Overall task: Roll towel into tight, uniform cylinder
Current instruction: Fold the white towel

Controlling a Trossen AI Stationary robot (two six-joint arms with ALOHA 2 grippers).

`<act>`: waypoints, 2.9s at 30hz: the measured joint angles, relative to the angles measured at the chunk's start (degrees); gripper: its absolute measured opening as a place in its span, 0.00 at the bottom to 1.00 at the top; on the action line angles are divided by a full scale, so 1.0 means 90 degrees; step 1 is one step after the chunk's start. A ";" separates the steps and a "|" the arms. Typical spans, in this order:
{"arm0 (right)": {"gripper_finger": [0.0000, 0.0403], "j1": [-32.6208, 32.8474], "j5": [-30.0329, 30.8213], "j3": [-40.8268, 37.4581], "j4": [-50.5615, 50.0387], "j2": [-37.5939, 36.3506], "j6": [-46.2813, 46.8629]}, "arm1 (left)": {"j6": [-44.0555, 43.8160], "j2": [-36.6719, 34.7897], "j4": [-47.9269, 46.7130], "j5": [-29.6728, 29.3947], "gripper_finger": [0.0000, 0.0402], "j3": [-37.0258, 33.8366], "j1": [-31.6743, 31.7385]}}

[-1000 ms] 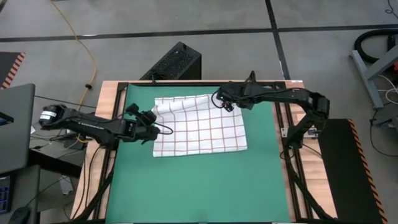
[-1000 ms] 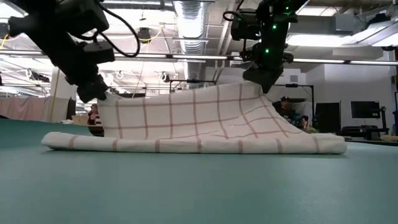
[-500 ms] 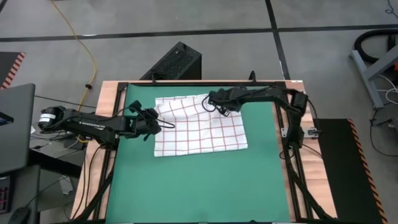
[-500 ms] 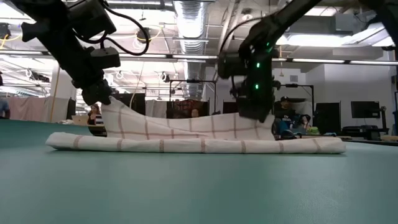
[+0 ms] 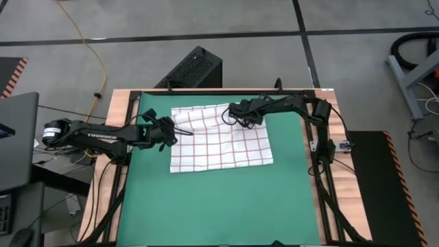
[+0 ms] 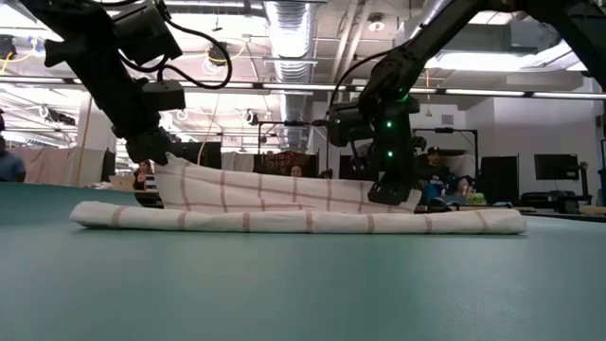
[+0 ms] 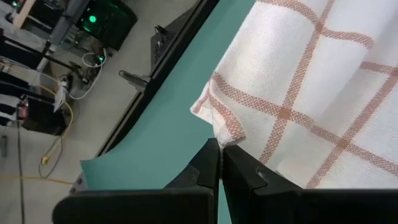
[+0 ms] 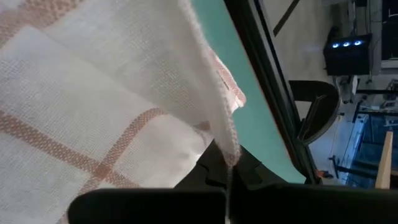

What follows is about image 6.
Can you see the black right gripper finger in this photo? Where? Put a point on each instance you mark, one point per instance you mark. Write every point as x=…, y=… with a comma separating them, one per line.
x=402, y=192
x=382, y=193

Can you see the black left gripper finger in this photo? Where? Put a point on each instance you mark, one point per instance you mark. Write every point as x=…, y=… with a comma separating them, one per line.
x=158, y=147
x=137, y=149

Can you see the white red-checked towel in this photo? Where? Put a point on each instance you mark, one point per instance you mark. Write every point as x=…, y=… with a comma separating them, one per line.
x=284, y=222

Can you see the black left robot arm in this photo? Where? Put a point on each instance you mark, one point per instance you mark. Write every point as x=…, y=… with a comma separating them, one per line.
x=94, y=42

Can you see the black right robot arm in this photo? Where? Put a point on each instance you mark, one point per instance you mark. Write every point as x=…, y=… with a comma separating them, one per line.
x=421, y=47

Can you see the person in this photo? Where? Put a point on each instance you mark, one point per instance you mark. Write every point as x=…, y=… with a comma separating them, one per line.
x=433, y=173
x=142, y=176
x=9, y=166
x=296, y=170

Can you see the tan laptop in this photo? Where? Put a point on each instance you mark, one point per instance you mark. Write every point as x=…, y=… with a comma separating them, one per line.
x=122, y=183

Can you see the black cabinet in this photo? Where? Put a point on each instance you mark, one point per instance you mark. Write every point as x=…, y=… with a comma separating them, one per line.
x=348, y=166

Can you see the yellow-green object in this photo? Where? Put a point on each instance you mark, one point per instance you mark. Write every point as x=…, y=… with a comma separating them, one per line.
x=478, y=199

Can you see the white curtain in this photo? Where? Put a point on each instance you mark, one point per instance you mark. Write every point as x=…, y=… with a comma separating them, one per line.
x=237, y=161

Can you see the pink curtain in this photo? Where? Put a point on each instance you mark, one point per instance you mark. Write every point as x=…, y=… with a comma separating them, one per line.
x=52, y=166

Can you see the black upright panel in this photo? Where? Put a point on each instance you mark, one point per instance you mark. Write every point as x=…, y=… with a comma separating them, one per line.
x=499, y=180

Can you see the long ceiling light strip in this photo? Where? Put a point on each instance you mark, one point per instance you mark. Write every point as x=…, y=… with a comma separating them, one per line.
x=303, y=87

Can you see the red patterned board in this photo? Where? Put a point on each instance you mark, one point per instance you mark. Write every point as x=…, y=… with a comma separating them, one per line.
x=279, y=163

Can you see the green table mat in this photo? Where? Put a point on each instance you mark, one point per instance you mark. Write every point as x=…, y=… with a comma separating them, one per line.
x=303, y=293

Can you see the black desk equipment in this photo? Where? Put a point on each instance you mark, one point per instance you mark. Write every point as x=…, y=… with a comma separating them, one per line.
x=554, y=201

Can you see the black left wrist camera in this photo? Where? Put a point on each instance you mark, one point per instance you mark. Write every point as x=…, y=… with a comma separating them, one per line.
x=163, y=95

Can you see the black metal rig frame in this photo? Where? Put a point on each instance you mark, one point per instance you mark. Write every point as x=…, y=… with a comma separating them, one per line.
x=445, y=130
x=293, y=124

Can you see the black ceiling dome camera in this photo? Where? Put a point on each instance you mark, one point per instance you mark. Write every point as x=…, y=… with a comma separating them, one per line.
x=218, y=53

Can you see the wide silver ventilation duct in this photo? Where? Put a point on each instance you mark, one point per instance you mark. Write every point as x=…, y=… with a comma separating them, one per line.
x=291, y=42

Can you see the black wall screen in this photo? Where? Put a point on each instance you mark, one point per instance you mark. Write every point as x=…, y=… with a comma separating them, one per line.
x=556, y=166

